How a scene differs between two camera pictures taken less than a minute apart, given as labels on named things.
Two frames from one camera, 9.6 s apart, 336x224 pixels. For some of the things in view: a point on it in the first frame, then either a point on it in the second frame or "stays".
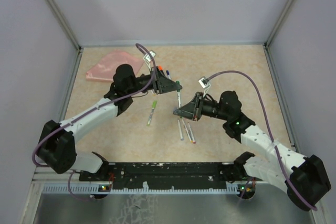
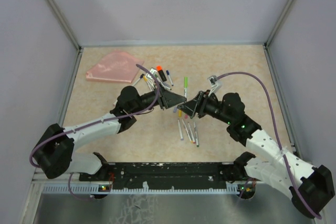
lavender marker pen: [180, 130] stays
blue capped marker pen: [168, 74] stays
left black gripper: [164, 84] → [167, 99]
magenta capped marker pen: [191, 133] stays
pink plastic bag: [103, 70] stays
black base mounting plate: [166, 175] stays
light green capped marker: [154, 105] → [186, 86]
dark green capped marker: [179, 95] → [196, 135]
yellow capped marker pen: [187, 132] stays
